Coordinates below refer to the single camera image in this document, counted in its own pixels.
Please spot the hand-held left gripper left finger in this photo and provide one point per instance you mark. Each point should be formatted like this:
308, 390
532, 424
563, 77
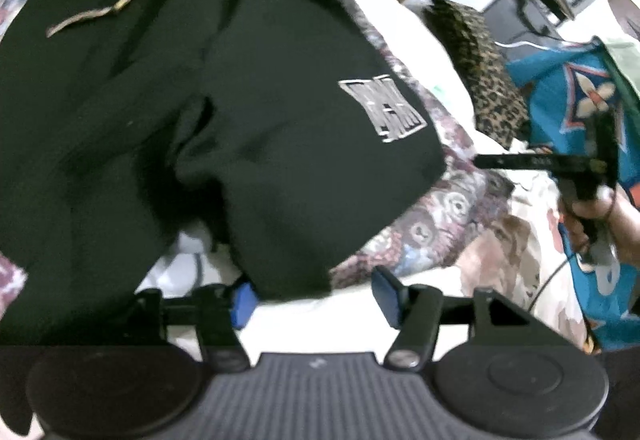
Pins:
244, 306

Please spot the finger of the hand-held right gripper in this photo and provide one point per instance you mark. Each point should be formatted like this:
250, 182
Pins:
530, 162

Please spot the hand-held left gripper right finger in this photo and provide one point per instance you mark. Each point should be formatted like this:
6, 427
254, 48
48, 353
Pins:
386, 294

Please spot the floral patterned cloth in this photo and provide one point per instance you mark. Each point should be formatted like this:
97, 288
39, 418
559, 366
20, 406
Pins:
440, 215

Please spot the person's right hand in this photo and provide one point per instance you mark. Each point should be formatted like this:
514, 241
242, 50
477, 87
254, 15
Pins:
582, 215

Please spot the teal printed cloth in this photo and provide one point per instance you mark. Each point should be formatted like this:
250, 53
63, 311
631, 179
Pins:
560, 90

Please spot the light green cloth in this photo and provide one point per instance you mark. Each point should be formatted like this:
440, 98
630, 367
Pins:
625, 65

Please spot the leopard print cloth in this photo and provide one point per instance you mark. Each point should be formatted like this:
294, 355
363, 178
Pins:
482, 65

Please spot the grey suitcase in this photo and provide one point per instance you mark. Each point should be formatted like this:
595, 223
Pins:
520, 15

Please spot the cream bear printed bedsheet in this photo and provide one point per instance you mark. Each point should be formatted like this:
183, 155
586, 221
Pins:
400, 35

